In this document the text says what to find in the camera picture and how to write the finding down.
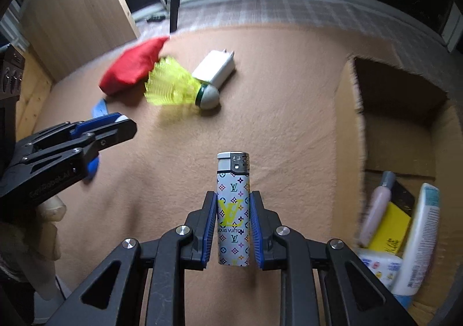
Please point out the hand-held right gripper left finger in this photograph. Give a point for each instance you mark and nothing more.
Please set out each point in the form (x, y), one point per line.
(209, 235)

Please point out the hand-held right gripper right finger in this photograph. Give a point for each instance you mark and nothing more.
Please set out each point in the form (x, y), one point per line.
(255, 232)

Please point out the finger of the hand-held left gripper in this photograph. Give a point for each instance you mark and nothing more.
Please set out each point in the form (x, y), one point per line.
(112, 134)
(97, 125)

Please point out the patterned white lighter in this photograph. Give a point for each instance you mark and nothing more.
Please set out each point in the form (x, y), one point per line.
(233, 210)

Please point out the red fabric pouch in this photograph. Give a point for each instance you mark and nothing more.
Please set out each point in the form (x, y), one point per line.
(130, 65)

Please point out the yellow shuttlecock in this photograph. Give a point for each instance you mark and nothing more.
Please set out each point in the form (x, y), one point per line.
(170, 87)

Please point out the small pink bottle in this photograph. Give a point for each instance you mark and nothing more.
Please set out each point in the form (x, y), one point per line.
(376, 210)

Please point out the white charger plug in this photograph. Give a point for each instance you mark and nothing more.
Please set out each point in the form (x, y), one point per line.
(217, 67)

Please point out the white tissue packet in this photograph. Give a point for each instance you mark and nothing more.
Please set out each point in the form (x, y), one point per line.
(379, 268)

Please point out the yellow notebook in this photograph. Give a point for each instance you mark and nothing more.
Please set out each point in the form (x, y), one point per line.
(389, 232)

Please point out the white bottle with blue cap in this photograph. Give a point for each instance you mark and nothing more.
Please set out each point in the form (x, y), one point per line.
(419, 235)

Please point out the cardboard box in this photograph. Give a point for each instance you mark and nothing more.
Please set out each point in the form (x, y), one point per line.
(398, 137)

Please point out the person's left hand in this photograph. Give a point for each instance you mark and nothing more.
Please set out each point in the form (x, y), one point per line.
(50, 210)

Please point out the pine plank board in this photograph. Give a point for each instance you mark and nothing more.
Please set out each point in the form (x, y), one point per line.
(29, 94)

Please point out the light wooden board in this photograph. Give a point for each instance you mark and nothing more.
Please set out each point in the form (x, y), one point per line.
(72, 14)

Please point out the black power strip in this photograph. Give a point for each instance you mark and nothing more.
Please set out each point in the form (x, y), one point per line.
(155, 17)

